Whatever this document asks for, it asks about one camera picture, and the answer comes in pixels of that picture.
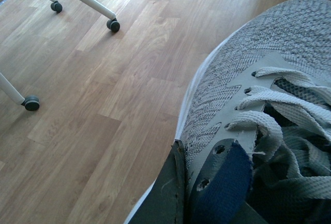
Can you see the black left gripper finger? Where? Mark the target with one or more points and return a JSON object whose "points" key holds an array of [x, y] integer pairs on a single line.
{"points": [[164, 200]]}

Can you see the grey sneaker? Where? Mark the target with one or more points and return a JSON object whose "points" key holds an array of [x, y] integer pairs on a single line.
{"points": [[255, 122]]}

